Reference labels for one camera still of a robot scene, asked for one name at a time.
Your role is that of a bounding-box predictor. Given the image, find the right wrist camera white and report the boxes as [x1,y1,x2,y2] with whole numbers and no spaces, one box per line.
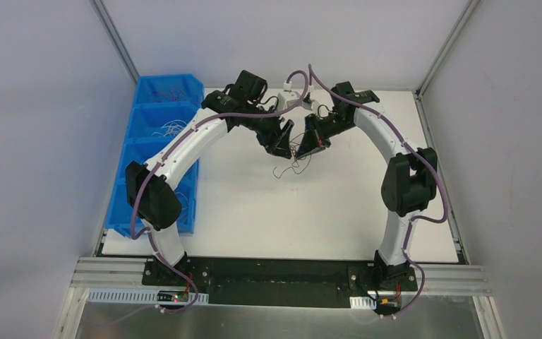
[301,93,321,115]

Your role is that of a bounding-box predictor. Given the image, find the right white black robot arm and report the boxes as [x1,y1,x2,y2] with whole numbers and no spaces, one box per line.
[295,82,438,290]

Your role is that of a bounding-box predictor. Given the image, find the left corner aluminium post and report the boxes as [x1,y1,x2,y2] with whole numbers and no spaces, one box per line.
[90,0,140,85]

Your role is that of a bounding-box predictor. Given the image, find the right corner aluminium post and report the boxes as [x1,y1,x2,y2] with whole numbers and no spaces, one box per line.
[416,0,482,97]

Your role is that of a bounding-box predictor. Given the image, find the white thin wire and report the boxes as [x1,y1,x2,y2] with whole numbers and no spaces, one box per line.
[151,119,193,139]

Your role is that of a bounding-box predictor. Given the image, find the bundle of thin wires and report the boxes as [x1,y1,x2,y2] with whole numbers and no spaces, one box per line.
[272,136,314,179]

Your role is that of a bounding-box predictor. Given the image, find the corner aluminium post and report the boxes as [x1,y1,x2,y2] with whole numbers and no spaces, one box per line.
[416,0,482,97]
[90,0,140,85]

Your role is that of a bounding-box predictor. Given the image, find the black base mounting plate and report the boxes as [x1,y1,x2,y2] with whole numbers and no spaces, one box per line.
[142,256,418,308]

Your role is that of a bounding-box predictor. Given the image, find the white slotted cable duct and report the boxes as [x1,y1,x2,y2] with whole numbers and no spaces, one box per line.
[87,288,209,306]

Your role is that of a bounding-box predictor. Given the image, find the aluminium frame rail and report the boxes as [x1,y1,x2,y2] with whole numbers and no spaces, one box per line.
[70,257,493,297]

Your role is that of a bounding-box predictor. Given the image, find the blue plastic bin row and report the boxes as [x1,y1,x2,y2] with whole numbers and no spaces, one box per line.
[104,73,204,237]

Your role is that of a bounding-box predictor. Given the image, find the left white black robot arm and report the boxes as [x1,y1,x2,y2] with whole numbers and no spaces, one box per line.
[125,71,308,286]

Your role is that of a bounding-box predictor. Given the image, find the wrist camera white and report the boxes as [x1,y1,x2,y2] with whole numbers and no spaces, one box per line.
[275,82,301,112]
[301,93,321,115]

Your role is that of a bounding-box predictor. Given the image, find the bright red thin wire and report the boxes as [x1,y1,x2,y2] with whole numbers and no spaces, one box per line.
[168,88,205,106]

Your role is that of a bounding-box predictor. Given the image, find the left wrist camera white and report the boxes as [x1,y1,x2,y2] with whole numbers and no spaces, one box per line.
[275,82,301,112]

